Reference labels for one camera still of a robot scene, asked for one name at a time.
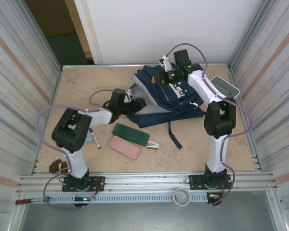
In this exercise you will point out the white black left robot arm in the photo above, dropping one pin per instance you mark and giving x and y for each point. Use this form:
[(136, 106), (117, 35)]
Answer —
[(74, 163)]

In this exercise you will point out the white marker with blue cap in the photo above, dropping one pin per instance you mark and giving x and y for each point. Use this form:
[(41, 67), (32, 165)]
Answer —
[(95, 138)]

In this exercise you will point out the white grey tissue box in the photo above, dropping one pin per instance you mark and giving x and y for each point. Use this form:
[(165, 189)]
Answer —
[(227, 86)]

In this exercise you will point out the green pencil case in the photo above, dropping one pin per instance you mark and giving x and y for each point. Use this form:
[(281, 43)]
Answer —
[(130, 133)]

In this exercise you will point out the navy blue backpack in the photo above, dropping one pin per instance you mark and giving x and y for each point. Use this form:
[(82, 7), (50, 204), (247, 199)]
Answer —
[(173, 101)]

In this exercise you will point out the pink pencil case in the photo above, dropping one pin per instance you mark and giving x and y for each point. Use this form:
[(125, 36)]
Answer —
[(124, 146)]

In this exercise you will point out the aluminium mounting rail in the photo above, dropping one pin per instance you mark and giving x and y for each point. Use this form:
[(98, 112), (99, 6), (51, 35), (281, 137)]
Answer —
[(147, 180)]

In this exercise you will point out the light blue eraser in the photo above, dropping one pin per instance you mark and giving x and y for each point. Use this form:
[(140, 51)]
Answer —
[(89, 139)]

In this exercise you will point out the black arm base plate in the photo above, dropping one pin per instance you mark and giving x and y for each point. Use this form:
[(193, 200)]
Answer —
[(98, 183), (195, 181)]

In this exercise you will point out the pink stapler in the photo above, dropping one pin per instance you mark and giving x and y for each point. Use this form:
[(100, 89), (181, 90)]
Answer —
[(154, 145)]

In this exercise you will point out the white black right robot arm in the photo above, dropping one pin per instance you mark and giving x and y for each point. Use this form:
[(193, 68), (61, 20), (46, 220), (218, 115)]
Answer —
[(216, 154)]

